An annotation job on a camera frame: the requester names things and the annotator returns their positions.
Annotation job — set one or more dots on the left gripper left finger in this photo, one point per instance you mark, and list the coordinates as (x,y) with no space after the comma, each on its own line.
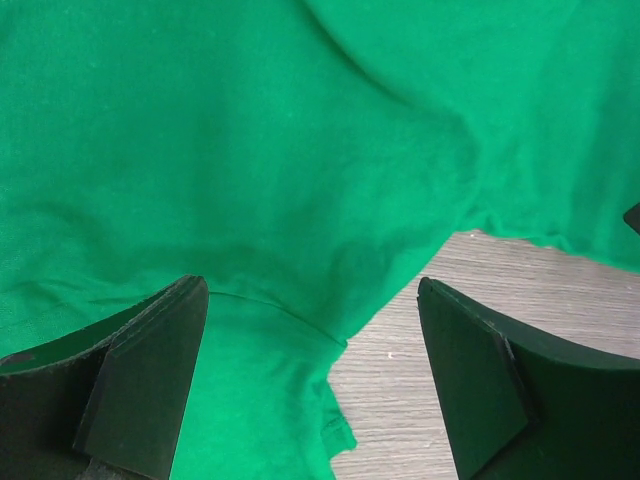
(106,401)

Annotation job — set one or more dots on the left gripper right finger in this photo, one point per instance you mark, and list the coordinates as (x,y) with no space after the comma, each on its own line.
(520,403)

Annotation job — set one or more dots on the green t shirt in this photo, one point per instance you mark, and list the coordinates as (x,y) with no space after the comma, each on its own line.
(307,159)

